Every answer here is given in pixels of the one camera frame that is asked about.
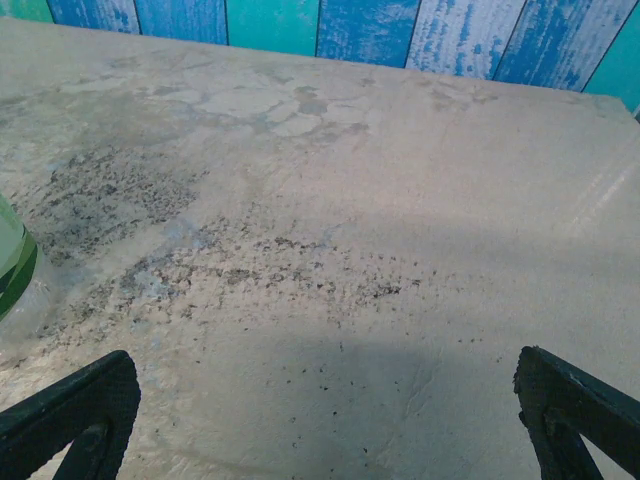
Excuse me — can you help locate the wide-mouth bottle yellow-green label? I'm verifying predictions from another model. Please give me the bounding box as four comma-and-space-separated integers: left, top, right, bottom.
0, 193, 54, 341

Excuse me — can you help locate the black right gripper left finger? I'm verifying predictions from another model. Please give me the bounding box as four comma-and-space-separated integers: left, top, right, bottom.
0, 349, 142, 480

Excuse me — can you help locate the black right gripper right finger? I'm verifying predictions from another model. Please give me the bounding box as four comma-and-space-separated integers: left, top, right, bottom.
512, 344, 640, 480

